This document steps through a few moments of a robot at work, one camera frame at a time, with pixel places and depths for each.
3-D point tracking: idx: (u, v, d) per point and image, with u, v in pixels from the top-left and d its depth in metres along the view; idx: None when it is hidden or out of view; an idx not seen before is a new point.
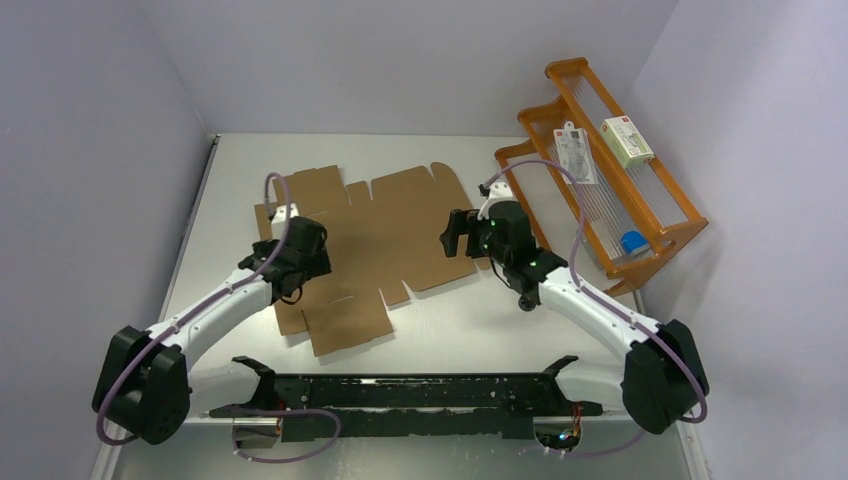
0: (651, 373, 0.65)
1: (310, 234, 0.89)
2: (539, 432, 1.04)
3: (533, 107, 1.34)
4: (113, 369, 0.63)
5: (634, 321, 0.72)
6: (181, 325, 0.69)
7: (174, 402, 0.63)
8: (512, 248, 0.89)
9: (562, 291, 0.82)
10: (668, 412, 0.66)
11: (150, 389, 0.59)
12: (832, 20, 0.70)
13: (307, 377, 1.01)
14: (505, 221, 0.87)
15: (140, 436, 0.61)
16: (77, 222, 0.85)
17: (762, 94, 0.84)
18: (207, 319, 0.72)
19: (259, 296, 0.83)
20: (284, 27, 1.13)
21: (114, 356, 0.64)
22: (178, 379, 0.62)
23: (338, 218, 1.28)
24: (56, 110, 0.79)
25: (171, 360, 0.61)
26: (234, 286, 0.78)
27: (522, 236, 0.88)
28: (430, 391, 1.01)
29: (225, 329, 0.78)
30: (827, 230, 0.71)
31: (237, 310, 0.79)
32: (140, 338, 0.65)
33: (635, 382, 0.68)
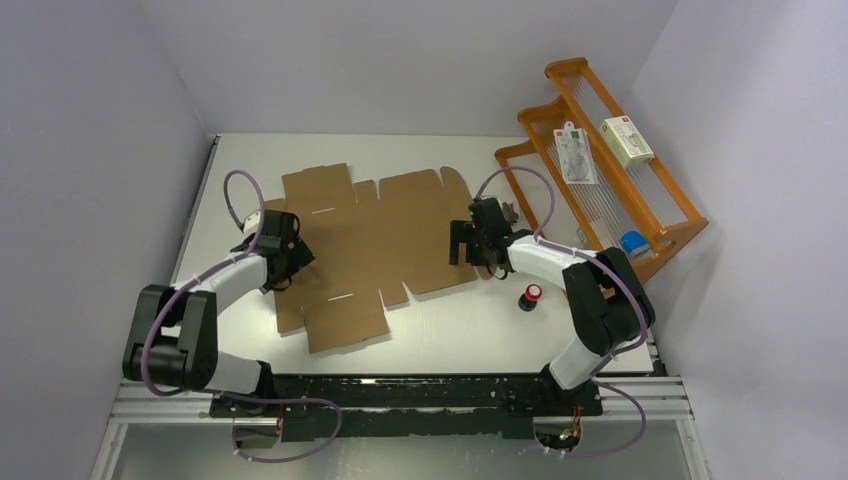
0: (583, 286, 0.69)
1: (285, 221, 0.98)
2: (539, 432, 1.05)
3: (533, 108, 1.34)
4: (141, 322, 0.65)
5: (575, 251, 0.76)
6: (202, 278, 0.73)
7: (211, 347, 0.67)
8: (487, 230, 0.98)
9: (524, 247, 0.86)
10: (611, 333, 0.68)
11: (191, 327, 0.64)
12: (832, 21, 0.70)
13: (307, 377, 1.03)
14: (477, 207, 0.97)
15: (180, 382, 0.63)
16: (77, 223, 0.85)
17: (761, 94, 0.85)
18: (224, 276, 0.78)
19: (258, 269, 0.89)
20: (284, 27, 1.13)
21: (143, 310, 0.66)
22: (212, 319, 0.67)
23: (343, 214, 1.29)
24: (55, 110, 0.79)
25: (204, 296, 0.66)
26: (238, 257, 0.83)
27: (494, 217, 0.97)
28: (430, 391, 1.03)
29: (232, 295, 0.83)
30: (827, 229, 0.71)
31: (244, 276, 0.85)
32: (167, 289, 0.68)
33: (574, 302, 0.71)
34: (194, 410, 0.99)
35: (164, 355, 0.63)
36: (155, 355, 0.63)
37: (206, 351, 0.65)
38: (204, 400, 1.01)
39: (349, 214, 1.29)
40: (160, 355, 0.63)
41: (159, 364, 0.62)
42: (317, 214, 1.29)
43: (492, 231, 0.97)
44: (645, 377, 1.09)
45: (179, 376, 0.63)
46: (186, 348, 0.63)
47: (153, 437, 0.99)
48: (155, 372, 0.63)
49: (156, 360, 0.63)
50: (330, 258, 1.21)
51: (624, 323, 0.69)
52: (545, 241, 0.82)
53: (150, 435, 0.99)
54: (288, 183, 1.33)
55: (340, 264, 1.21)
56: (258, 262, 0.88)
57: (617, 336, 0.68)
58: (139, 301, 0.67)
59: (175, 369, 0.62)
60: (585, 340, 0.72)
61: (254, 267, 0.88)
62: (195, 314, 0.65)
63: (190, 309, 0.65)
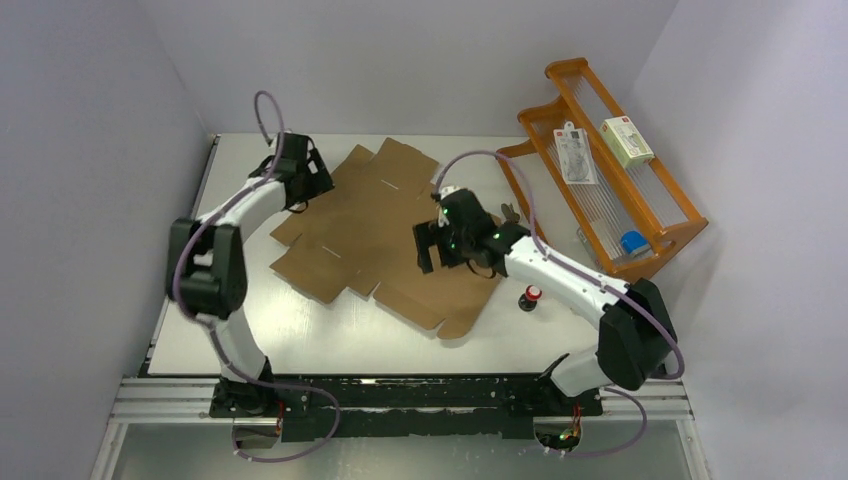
0: (626, 338, 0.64)
1: (299, 142, 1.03)
2: (539, 432, 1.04)
3: (533, 108, 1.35)
4: (174, 255, 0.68)
5: (603, 284, 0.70)
6: (225, 211, 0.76)
7: (240, 274, 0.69)
8: (469, 231, 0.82)
9: (529, 261, 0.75)
10: (643, 370, 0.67)
11: (222, 256, 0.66)
12: (832, 22, 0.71)
13: (307, 378, 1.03)
14: (453, 203, 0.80)
15: (217, 307, 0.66)
16: (78, 223, 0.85)
17: (760, 95, 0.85)
18: (245, 207, 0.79)
19: (275, 198, 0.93)
20: (284, 28, 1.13)
21: (174, 242, 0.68)
22: (239, 250, 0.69)
23: (399, 199, 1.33)
24: (57, 112, 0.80)
25: (233, 229, 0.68)
26: (256, 185, 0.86)
27: (474, 212, 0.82)
28: (430, 391, 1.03)
29: (255, 222, 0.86)
30: (827, 228, 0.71)
31: (263, 205, 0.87)
32: (194, 223, 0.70)
33: (610, 347, 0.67)
34: (194, 411, 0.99)
35: (198, 282, 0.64)
36: (189, 282, 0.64)
37: (237, 277, 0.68)
38: (204, 400, 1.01)
39: (374, 204, 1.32)
40: (195, 281, 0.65)
41: (193, 288, 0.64)
42: (383, 186, 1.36)
43: (477, 230, 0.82)
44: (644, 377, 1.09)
45: (215, 299, 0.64)
46: (220, 273, 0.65)
47: (153, 438, 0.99)
48: (191, 297, 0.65)
49: (190, 285, 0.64)
50: (346, 251, 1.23)
51: (655, 358, 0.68)
52: (556, 256, 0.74)
53: (150, 435, 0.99)
54: (387, 148, 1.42)
55: (354, 260, 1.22)
56: (277, 189, 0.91)
57: (647, 369, 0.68)
58: (170, 234, 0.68)
59: (211, 293, 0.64)
60: (610, 372, 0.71)
61: (273, 194, 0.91)
62: (224, 243, 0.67)
63: (220, 240, 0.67)
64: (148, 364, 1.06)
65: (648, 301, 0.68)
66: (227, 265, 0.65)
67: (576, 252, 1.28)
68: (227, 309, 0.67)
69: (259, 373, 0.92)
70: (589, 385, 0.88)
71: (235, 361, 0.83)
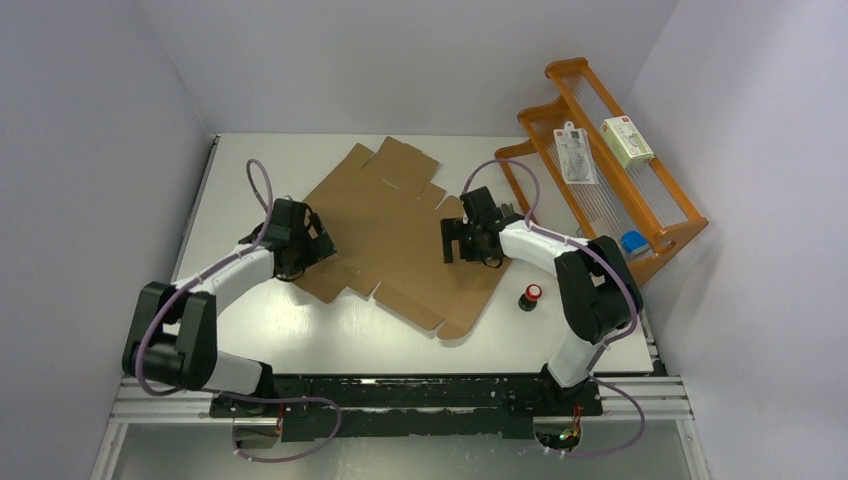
0: (575, 275, 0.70)
1: (293, 210, 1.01)
2: (539, 432, 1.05)
3: (533, 108, 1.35)
4: (140, 322, 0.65)
5: (567, 239, 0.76)
6: (204, 277, 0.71)
7: (208, 348, 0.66)
8: (478, 218, 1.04)
9: (515, 233, 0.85)
10: (600, 319, 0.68)
11: (189, 330, 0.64)
12: (832, 22, 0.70)
13: (307, 377, 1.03)
14: (467, 197, 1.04)
15: (178, 383, 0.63)
16: (77, 222, 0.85)
17: (760, 94, 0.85)
18: (225, 274, 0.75)
19: (262, 264, 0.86)
20: (284, 29, 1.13)
21: (142, 308, 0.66)
22: (209, 323, 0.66)
23: (400, 198, 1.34)
24: (56, 111, 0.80)
25: (203, 299, 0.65)
26: (243, 252, 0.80)
27: (485, 204, 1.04)
28: (430, 392, 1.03)
29: (238, 289, 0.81)
30: (827, 229, 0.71)
31: (249, 272, 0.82)
32: (167, 289, 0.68)
33: (565, 291, 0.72)
34: (194, 411, 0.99)
35: (162, 354, 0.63)
36: (152, 353, 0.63)
37: (203, 351, 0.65)
38: (204, 400, 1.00)
39: (374, 203, 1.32)
40: (158, 354, 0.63)
41: (156, 361, 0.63)
42: (385, 185, 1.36)
43: (485, 218, 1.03)
44: (644, 377, 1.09)
45: (175, 374, 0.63)
46: (184, 349, 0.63)
47: (153, 438, 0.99)
48: (152, 370, 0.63)
49: (153, 357, 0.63)
50: (347, 251, 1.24)
51: (614, 311, 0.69)
52: (537, 228, 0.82)
53: (150, 435, 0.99)
54: (389, 147, 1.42)
55: (355, 260, 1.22)
56: (265, 257, 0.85)
57: (606, 323, 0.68)
58: (140, 299, 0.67)
59: (173, 367, 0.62)
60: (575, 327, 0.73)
61: (259, 263, 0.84)
62: (194, 317, 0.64)
63: (189, 311, 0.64)
64: None
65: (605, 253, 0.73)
66: (192, 342, 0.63)
67: None
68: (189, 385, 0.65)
69: (255, 387, 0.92)
70: (583, 373, 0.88)
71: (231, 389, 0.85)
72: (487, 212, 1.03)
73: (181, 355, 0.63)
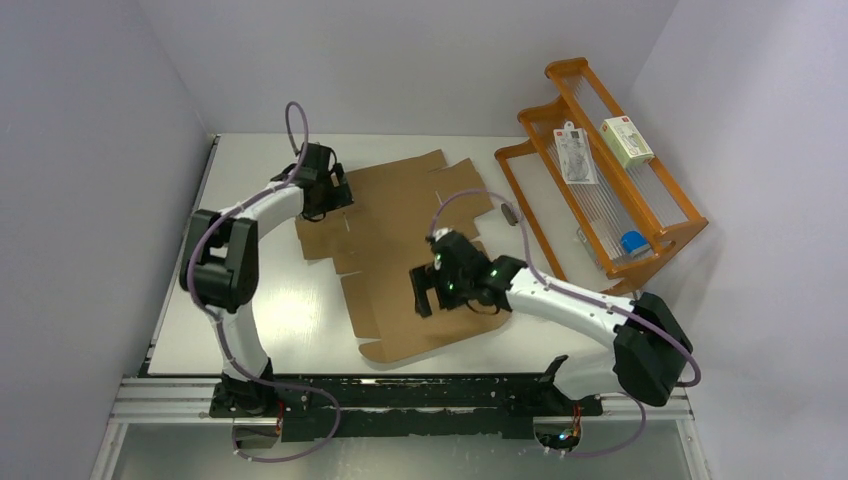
0: (642, 355, 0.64)
1: (323, 154, 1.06)
2: (539, 432, 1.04)
3: (532, 107, 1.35)
4: (191, 243, 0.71)
5: (610, 305, 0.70)
6: (244, 207, 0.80)
7: (251, 268, 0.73)
8: (466, 270, 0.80)
9: (532, 293, 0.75)
10: (665, 383, 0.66)
11: (236, 250, 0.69)
12: (832, 22, 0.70)
13: (307, 377, 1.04)
14: (447, 246, 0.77)
15: (225, 300, 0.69)
16: (77, 223, 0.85)
17: (760, 94, 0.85)
18: (264, 205, 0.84)
19: (293, 201, 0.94)
20: (284, 29, 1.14)
21: (193, 230, 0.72)
22: (253, 245, 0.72)
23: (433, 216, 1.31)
24: (57, 111, 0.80)
25: (249, 224, 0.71)
26: (278, 188, 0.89)
27: (468, 251, 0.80)
28: (430, 391, 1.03)
29: (270, 223, 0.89)
30: (827, 227, 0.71)
31: (280, 206, 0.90)
32: (213, 214, 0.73)
33: (628, 366, 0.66)
34: (194, 411, 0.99)
35: (211, 272, 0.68)
36: (203, 270, 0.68)
37: (248, 271, 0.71)
38: (204, 400, 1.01)
39: (374, 202, 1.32)
40: (209, 271, 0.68)
41: (206, 277, 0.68)
42: (434, 199, 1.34)
43: (473, 269, 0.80)
44: None
45: (225, 290, 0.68)
46: (233, 266, 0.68)
47: (153, 437, 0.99)
48: (203, 286, 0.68)
49: (204, 273, 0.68)
50: (348, 250, 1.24)
51: (673, 369, 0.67)
52: (558, 286, 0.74)
53: (150, 435, 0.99)
54: (466, 166, 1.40)
55: (357, 260, 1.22)
56: (296, 194, 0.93)
57: (670, 382, 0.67)
58: (191, 223, 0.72)
59: (223, 282, 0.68)
60: (632, 389, 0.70)
61: (290, 199, 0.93)
62: (239, 237, 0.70)
63: (235, 233, 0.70)
64: (148, 364, 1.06)
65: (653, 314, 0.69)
66: (240, 261, 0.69)
67: (576, 252, 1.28)
68: (235, 300, 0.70)
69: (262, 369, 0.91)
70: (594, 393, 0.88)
71: (237, 357, 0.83)
72: (474, 261, 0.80)
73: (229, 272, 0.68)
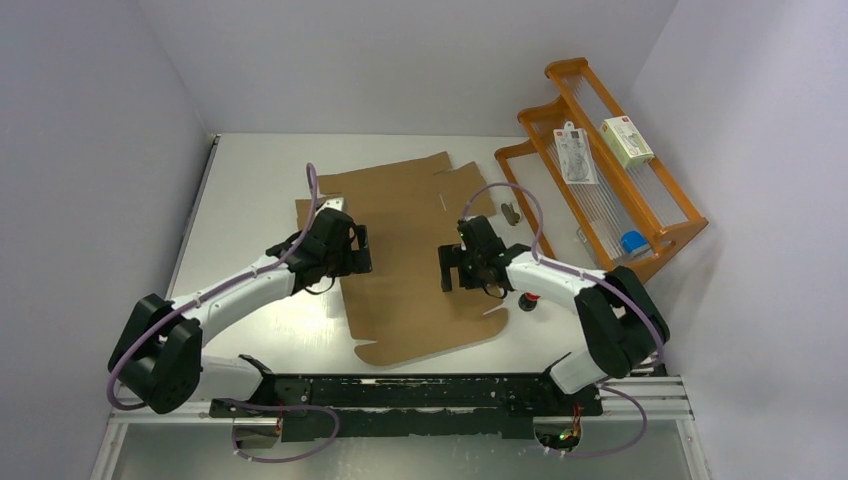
0: (600, 314, 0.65)
1: (338, 226, 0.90)
2: (539, 432, 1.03)
3: (533, 108, 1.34)
4: (131, 332, 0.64)
5: (582, 273, 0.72)
6: (202, 300, 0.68)
7: (187, 371, 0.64)
8: (481, 252, 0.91)
9: (524, 267, 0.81)
10: (628, 355, 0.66)
11: (165, 360, 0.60)
12: (832, 23, 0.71)
13: (307, 377, 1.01)
14: (467, 227, 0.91)
15: (147, 402, 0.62)
16: (77, 222, 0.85)
17: (760, 94, 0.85)
18: (230, 297, 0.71)
19: (280, 285, 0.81)
20: (284, 29, 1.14)
21: (135, 320, 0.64)
22: (192, 355, 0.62)
23: (434, 216, 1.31)
24: (57, 110, 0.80)
25: (190, 332, 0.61)
26: (259, 271, 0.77)
27: (487, 235, 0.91)
28: (430, 391, 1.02)
29: (245, 309, 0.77)
30: (826, 228, 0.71)
31: (260, 293, 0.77)
32: (162, 306, 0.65)
33: (590, 329, 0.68)
34: (194, 411, 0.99)
35: (139, 372, 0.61)
36: (130, 367, 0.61)
37: (182, 378, 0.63)
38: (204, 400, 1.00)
39: (375, 204, 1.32)
40: (138, 367, 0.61)
41: (134, 373, 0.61)
42: (434, 200, 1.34)
43: (488, 251, 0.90)
44: (645, 377, 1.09)
45: (148, 394, 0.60)
46: (158, 374, 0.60)
47: (154, 437, 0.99)
48: (126, 381, 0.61)
49: (133, 368, 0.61)
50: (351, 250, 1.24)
51: (642, 344, 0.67)
52: (547, 261, 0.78)
53: (151, 435, 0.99)
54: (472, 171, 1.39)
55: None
56: (283, 280, 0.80)
57: (634, 357, 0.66)
58: (135, 309, 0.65)
59: (147, 386, 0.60)
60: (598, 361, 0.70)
61: (276, 284, 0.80)
62: (173, 348, 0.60)
63: (171, 340, 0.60)
64: None
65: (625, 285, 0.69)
66: (166, 371, 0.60)
67: (576, 252, 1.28)
68: (160, 403, 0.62)
69: (250, 394, 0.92)
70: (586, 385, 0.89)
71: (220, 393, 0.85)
72: (489, 244, 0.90)
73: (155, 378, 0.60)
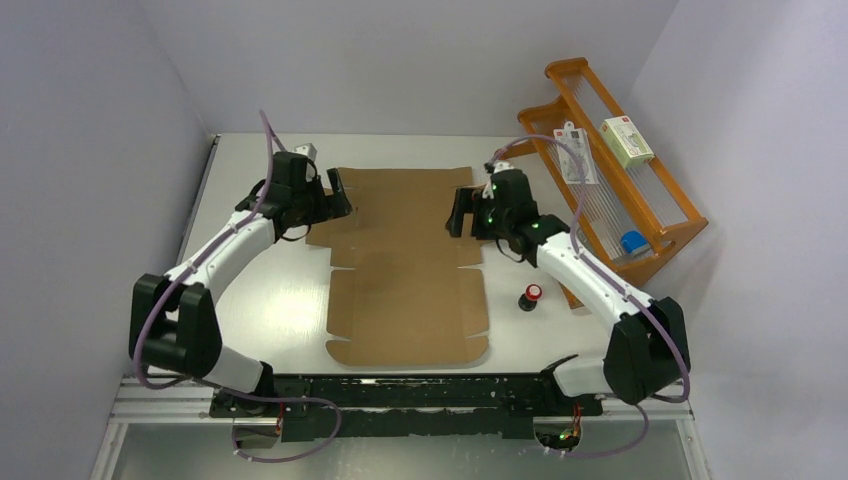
0: (635, 346, 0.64)
1: (296, 166, 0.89)
2: (539, 432, 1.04)
3: (532, 108, 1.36)
4: (140, 312, 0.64)
5: (627, 293, 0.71)
6: (196, 265, 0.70)
7: (211, 333, 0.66)
8: (511, 211, 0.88)
9: (561, 255, 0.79)
10: (645, 386, 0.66)
11: (188, 325, 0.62)
12: (832, 23, 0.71)
13: (307, 377, 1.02)
14: (504, 182, 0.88)
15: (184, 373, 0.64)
16: (77, 222, 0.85)
17: (758, 95, 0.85)
18: (222, 255, 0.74)
19: (262, 235, 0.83)
20: (284, 28, 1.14)
21: (139, 300, 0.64)
22: (210, 314, 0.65)
23: (434, 218, 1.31)
24: (57, 110, 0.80)
25: (200, 294, 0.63)
26: (238, 226, 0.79)
27: (522, 198, 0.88)
28: (430, 391, 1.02)
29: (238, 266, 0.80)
30: (827, 227, 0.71)
31: (246, 247, 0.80)
32: (161, 282, 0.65)
33: (617, 354, 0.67)
34: (194, 411, 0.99)
35: (165, 345, 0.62)
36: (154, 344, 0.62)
37: (207, 340, 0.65)
38: (204, 400, 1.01)
39: (378, 204, 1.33)
40: (163, 342, 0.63)
41: (161, 349, 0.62)
42: (434, 200, 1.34)
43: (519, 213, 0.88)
44: None
45: (181, 364, 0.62)
46: (185, 341, 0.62)
47: (154, 437, 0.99)
48: (153, 359, 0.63)
49: (158, 345, 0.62)
50: (352, 247, 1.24)
51: (661, 377, 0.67)
52: (587, 257, 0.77)
53: (151, 435, 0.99)
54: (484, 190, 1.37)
55: (356, 257, 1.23)
56: (264, 228, 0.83)
57: (651, 387, 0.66)
58: (133, 293, 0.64)
59: (178, 357, 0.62)
60: (612, 382, 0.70)
61: (258, 234, 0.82)
62: (192, 312, 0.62)
63: (184, 306, 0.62)
64: None
65: (667, 319, 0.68)
66: (192, 336, 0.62)
67: None
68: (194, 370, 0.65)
69: (255, 386, 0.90)
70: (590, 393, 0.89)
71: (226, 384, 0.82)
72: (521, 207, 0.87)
73: (183, 346, 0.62)
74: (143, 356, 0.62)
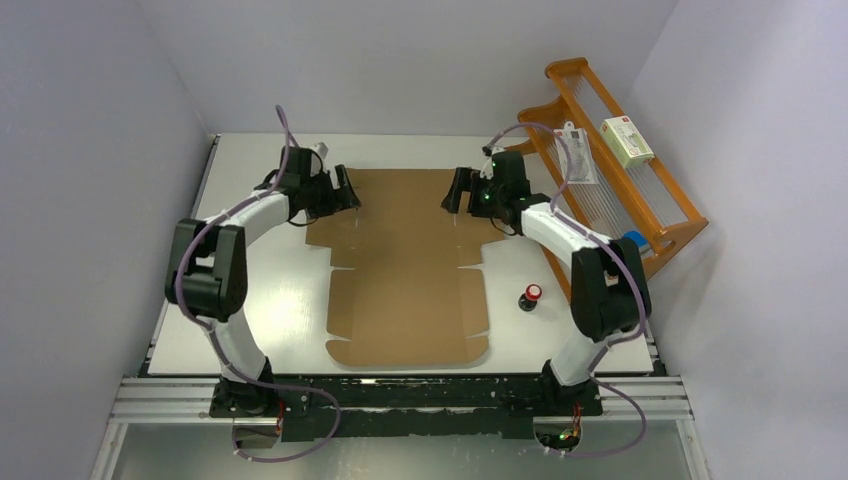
0: (588, 274, 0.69)
1: (305, 156, 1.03)
2: (539, 432, 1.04)
3: (533, 108, 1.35)
4: (178, 252, 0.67)
5: (589, 234, 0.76)
6: (230, 215, 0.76)
7: (242, 272, 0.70)
8: (505, 187, 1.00)
9: (538, 215, 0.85)
10: (603, 319, 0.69)
11: (225, 258, 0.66)
12: (832, 24, 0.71)
13: (307, 377, 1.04)
14: (501, 159, 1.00)
15: (216, 311, 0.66)
16: (77, 223, 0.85)
17: (758, 95, 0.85)
18: (250, 213, 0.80)
19: (280, 206, 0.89)
20: (284, 29, 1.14)
21: (177, 240, 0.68)
22: (243, 251, 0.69)
23: (434, 218, 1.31)
24: (56, 111, 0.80)
25: (237, 229, 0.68)
26: (262, 195, 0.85)
27: (516, 175, 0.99)
28: (430, 391, 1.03)
29: (257, 231, 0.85)
30: (827, 227, 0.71)
31: (267, 213, 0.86)
32: (199, 223, 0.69)
33: (577, 287, 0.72)
34: (194, 411, 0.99)
35: (201, 281, 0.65)
36: (191, 281, 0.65)
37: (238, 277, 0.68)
38: (204, 400, 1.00)
39: (378, 204, 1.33)
40: (196, 281, 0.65)
41: (196, 286, 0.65)
42: (434, 199, 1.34)
43: (511, 188, 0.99)
44: (644, 377, 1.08)
45: (215, 301, 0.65)
46: (222, 275, 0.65)
47: (154, 437, 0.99)
48: (189, 297, 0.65)
49: (193, 282, 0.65)
50: (352, 248, 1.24)
51: (621, 313, 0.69)
52: (561, 214, 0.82)
53: (151, 435, 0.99)
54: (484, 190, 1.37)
55: (357, 257, 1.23)
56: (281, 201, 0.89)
57: (610, 322, 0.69)
58: (175, 233, 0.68)
59: (213, 294, 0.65)
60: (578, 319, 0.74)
61: (277, 205, 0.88)
62: (229, 245, 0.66)
63: (222, 240, 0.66)
64: (148, 364, 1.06)
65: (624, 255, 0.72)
66: (229, 268, 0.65)
67: None
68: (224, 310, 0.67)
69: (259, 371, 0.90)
70: (583, 372, 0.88)
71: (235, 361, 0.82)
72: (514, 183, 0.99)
73: (218, 281, 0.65)
74: (181, 291, 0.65)
